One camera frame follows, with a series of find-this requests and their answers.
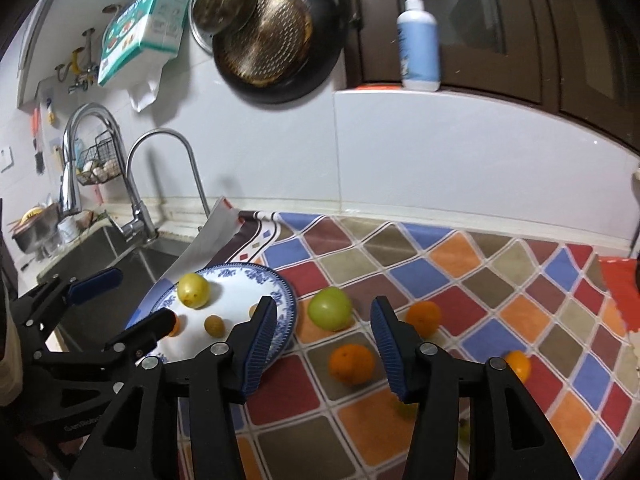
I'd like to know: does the dark wooden cabinet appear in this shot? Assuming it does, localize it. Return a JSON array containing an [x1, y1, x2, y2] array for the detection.
[[344, 0, 640, 157]]

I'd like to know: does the red paper sheet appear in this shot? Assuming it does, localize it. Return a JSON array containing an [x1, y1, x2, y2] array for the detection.
[[597, 255, 640, 332]]

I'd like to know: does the green white tissue pack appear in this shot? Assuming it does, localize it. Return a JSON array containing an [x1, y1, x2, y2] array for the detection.
[[97, 0, 194, 87]]

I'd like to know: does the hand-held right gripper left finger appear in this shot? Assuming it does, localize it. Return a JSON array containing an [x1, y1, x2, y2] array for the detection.
[[67, 296, 279, 480]]

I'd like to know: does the white cup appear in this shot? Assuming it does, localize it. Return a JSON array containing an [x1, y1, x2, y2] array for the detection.
[[57, 217, 82, 244]]

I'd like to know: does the green apple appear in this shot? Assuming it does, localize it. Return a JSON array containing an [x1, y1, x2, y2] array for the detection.
[[306, 286, 353, 331]]

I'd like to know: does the stainless steel sink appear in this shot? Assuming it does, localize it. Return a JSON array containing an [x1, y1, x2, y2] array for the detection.
[[37, 224, 195, 354]]

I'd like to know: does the black wire basket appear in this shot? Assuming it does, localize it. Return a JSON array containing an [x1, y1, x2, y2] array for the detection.
[[75, 130, 126, 186]]

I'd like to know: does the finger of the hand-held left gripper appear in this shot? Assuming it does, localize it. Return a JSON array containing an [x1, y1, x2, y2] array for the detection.
[[10, 267, 124, 343], [31, 307, 177, 367]]

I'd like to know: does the yellow-green round fruit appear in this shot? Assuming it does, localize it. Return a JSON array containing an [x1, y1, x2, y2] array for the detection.
[[176, 272, 211, 309]]

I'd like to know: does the blue patterned white plate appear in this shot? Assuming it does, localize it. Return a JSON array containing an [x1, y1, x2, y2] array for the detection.
[[123, 262, 299, 365]]

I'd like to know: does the white plastic bag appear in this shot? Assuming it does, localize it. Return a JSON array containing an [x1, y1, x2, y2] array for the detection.
[[128, 57, 174, 112]]

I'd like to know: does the colourful diamond pattern tablecloth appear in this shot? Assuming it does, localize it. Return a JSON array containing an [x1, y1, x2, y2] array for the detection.
[[125, 197, 640, 480]]

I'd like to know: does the black frying pan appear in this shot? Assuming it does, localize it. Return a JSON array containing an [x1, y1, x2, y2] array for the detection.
[[212, 0, 347, 106]]

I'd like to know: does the white blue pump bottle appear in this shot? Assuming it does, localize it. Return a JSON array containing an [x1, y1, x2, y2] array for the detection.
[[396, 0, 442, 93]]

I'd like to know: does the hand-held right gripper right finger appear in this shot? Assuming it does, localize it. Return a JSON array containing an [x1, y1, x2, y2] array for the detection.
[[369, 295, 584, 480]]

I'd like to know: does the chrome gooseneck faucet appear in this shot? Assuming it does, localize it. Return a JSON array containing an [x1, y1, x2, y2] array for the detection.
[[125, 129, 211, 221]]

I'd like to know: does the chrome spring pull-down faucet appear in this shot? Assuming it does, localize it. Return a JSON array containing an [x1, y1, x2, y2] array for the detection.
[[60, 102, 159, 242]]

